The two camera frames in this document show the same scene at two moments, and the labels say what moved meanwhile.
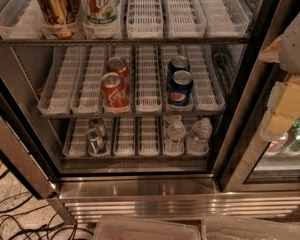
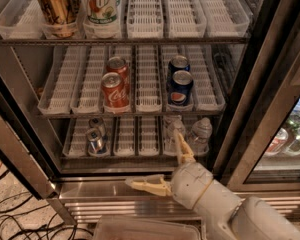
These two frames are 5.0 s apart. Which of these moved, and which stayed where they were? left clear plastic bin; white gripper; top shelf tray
Moved: white gripper
Stayed: left clear plastic bin; top shelf tray
